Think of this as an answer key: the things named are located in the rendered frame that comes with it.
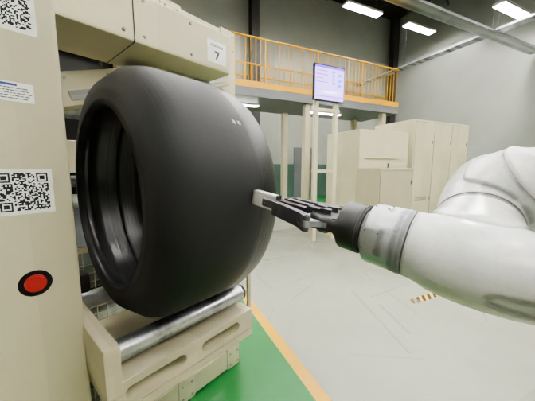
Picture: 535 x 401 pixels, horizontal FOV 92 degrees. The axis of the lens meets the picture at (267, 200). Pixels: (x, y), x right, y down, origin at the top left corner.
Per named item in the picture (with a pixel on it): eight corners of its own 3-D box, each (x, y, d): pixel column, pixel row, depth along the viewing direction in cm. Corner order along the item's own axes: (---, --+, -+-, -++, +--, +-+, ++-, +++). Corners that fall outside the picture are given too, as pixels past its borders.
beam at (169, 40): (32, 5, 60) (24, -68, 58) (18, 40, 77) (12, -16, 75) (232, 75, 106) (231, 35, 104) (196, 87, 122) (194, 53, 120)
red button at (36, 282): (25, 295, 44) (23, 278, 44) (24, 292, 45) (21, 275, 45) (48, 289, 46) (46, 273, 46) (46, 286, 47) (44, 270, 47)
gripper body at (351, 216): (382, 204, 41) (330, 192, 47) (361, 210, 35) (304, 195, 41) (373, 247, 43) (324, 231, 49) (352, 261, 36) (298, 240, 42)
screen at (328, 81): (314, 99, 408) (314, 62, 401) (312, 99, 412) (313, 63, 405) (343, 103, 433) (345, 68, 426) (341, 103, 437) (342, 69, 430)
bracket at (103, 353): (107, 405, 45) (102, 353, 44) (56, 317, 71) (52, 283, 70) (127, 392, 47) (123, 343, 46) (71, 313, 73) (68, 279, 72)
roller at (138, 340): (111, 348, 48) (103, 340, 51) (114, 371, 49) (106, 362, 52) (245, 284, 75) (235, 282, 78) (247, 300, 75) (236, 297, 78)
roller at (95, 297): (70, 293, 68) (68, 300, 70) (74, 309, 66) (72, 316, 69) (188, 258, 94) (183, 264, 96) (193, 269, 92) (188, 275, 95)
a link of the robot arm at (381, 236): (408, 216, 31) (360, 204, 35) (392, 284, 33) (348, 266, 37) (424, 207, 38) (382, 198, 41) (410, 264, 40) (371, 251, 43)
